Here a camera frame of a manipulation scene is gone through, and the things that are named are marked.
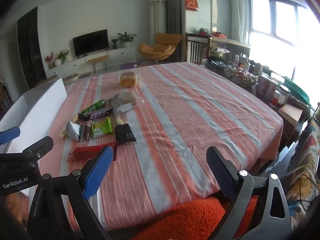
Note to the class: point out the green cloth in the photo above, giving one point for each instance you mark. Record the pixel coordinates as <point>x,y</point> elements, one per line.
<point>298,90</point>

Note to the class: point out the orange lounge chair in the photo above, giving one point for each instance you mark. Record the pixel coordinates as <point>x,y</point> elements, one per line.
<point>160,47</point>

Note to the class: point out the beige snack packet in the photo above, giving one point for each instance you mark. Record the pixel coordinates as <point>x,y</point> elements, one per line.
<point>62,132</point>

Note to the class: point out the small potted plant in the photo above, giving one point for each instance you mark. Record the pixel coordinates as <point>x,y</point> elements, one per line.
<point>114,42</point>

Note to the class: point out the large leafy potted plant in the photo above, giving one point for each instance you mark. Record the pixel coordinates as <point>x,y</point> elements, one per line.
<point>126,38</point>

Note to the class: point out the red wall hanging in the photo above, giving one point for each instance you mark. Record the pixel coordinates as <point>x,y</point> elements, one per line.
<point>191,2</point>

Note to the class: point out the white standing air conditioner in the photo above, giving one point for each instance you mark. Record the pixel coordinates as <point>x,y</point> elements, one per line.
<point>157,22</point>

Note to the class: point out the black display cabinet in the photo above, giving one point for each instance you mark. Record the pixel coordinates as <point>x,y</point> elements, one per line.
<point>31,47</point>

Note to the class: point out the green snack packet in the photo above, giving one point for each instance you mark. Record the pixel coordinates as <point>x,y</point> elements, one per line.
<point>102,127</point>

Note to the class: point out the black snack packet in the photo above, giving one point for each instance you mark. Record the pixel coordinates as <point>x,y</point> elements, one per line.
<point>125,133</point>

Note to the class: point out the bagged bread loaf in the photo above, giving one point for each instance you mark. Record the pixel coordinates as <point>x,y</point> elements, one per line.
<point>128,80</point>

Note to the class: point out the plant in white vase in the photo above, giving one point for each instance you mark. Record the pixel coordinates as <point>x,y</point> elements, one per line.
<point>63,55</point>

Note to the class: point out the black television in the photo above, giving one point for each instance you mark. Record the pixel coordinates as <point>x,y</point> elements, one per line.
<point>91,42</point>

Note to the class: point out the green sausage packet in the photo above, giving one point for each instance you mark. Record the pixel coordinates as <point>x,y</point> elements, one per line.
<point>93,107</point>

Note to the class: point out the cluster of jars and bottles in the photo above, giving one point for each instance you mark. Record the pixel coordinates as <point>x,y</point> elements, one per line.
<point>250,75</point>

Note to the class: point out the white curtain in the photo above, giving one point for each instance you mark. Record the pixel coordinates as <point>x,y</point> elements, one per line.
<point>238,12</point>

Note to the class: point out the grey curtain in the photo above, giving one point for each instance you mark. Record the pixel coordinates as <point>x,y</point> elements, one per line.
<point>175,10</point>

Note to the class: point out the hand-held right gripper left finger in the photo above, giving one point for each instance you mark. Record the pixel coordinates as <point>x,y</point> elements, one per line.
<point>98,172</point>

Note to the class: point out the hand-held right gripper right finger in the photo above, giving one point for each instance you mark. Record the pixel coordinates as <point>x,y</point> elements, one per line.
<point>221,172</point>

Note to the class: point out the white cardboard box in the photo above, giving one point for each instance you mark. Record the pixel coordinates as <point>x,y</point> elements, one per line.
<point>37,110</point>

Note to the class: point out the white television cabinet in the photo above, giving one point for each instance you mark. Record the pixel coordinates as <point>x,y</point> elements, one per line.
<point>120,53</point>

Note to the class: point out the window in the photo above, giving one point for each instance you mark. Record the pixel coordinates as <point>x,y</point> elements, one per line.
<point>275,30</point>

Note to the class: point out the clear bag of brown biscuits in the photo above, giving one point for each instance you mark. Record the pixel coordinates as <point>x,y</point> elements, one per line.
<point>126,100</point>

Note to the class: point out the red snack packet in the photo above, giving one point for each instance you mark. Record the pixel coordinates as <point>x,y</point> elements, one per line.
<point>85,152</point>

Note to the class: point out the red flowers in vase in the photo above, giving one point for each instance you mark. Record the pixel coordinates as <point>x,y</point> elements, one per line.
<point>49,58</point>

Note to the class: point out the dark chocolate bar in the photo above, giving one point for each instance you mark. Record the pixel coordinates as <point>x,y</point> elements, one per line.
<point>96,115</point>

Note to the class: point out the wooden stool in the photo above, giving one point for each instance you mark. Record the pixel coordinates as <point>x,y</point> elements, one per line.
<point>98,58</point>

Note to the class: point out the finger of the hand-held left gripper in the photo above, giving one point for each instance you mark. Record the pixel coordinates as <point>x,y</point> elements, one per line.
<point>10,135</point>
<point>37,147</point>

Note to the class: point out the wooden box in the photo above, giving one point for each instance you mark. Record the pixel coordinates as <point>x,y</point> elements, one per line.
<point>290,113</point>

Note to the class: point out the purple rug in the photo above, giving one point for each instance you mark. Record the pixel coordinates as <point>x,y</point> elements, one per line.
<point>127,66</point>

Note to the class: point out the floral sofa cover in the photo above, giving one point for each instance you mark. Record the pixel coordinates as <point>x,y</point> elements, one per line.
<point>305,160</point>

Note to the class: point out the wooden side table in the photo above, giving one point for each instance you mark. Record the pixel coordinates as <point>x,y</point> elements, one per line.
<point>197,47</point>

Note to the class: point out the striped orange grey tablecloth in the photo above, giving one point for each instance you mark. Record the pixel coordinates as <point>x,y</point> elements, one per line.
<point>175,117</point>

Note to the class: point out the brown bar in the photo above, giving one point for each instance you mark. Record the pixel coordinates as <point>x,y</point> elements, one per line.
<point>88,131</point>

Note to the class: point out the long clear snack packet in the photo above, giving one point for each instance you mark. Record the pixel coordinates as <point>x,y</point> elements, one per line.
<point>119,120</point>

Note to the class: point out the silver snack packet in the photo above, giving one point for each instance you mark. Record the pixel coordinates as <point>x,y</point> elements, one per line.
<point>74,131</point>

